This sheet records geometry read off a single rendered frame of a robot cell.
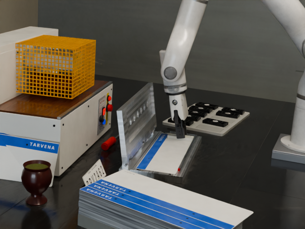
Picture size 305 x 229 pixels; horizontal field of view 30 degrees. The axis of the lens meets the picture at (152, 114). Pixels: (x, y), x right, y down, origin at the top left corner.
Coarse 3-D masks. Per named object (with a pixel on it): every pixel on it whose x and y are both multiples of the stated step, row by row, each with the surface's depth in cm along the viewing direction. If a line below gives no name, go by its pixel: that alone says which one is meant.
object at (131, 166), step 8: (152, 136) 216; (200, 136) 219; (144, 144) 206; (152, 144) 207; (144, 152) 197; (192, 152) 201; (136, 160) 190; (192, 160) 199; (120, 168) 182; (128, 168) 183; (184, 168) 185; (152, 176) 180; (160, 176) 179; (168, 176) 179; (176, 176) 178; (184, 176) 182
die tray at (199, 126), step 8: (248, 112) 264; (200, 120) 245; (224, 120) 248; (232, 120) 248; (240, 120) 249; (192, 128) 234; (200, 128) 234; (208, 128) 235; (216, 128) 236; (224, 128) 236; (232, 128) 240
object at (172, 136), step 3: (168, 135) 215; (171, 135) 214; (174, 135) 215; (186, 135) 216; (171, 138) 215; (174, 138) 214; (183, 138) 214; (186, 138) 213; (189, 138) 213; (192, 138) 213
